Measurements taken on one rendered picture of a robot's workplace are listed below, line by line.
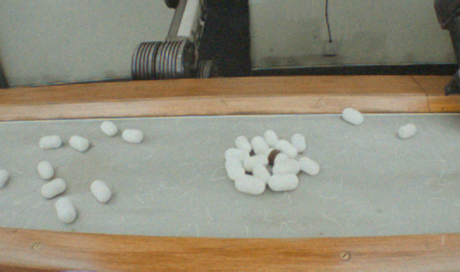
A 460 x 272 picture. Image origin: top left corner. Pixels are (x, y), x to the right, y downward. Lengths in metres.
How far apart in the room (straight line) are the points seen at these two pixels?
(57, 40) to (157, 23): 0.71
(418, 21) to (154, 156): 2.45
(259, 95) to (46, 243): 0.41
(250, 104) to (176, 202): 0.25
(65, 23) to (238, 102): 2.21
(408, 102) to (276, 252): 0.41
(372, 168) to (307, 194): 0.10
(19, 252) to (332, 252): 0.31
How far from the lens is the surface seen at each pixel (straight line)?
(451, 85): 0.65
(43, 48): 2.90
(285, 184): 0.46
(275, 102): 0.65
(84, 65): 2.82
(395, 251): 0.38
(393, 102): 0.68
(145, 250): 0.38
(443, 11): 0.73
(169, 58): 0.86
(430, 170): 0.55
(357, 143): 0.58
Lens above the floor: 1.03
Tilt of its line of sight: 30 degrees down
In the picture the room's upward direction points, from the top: 4 degrees counter-clockwise
